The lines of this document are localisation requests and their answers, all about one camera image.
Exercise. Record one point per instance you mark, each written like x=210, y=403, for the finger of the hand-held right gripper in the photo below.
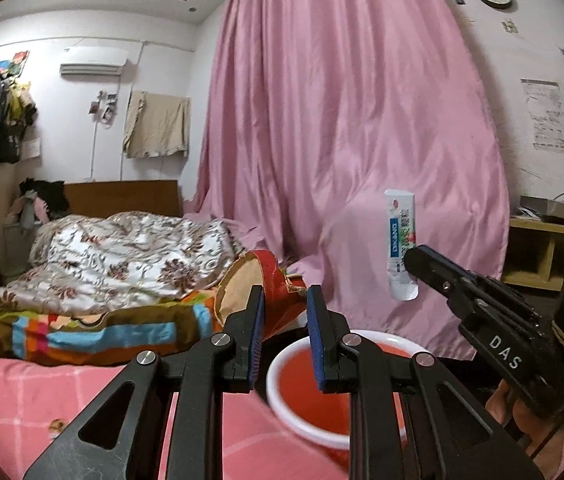
x=452, y=280

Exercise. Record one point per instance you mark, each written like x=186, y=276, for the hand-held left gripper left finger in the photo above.
x=257, y=340

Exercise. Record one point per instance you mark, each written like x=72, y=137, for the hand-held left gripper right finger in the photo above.
x=314, y=345

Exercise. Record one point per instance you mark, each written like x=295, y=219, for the red basin with white rim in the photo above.
x=292, y=385

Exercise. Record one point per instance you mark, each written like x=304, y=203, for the red and tan pouch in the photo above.
x=282, y=285

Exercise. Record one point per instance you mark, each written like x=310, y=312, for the white toothpaste tube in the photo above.
x=399, y=240

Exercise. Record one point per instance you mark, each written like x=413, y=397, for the person's right hand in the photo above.
x=532, y=425

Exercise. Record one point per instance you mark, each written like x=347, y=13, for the wooden side table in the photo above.
x=532, y=255

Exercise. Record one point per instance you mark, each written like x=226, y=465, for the grey box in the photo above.
x=544, y=207

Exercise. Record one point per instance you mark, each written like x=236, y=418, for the floral satin quilt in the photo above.
x=112, y=260

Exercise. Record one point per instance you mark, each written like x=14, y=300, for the colourful striped quilt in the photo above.
x=87, y=335

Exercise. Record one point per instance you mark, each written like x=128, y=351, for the printed paper sheet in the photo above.
x=547, y=115

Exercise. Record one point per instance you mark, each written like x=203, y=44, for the wooden headboard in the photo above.
x=122, y=197

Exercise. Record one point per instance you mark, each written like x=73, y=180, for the pink curtain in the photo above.
x=337, y=110

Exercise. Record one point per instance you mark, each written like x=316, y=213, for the beige hanging towel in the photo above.
x=157, y=125

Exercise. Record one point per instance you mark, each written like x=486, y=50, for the pile of clothes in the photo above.
x=42, y=200

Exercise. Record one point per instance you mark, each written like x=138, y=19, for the white bedside cabinet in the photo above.
x=14, y=250

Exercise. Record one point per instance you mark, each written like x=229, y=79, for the white paper note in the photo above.
x=31, y=148

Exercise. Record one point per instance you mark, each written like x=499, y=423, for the white air conditioner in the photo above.
x=92, y=67

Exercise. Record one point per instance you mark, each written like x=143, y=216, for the hanging dark clothes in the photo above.
x=9, y=130

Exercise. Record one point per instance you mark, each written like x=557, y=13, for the wall socket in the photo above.
x=511, y=26

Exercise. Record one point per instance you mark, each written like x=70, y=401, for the wall photos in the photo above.
x=104, y=107

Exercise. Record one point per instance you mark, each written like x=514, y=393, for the colourful wall picture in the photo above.
x=12, y=60

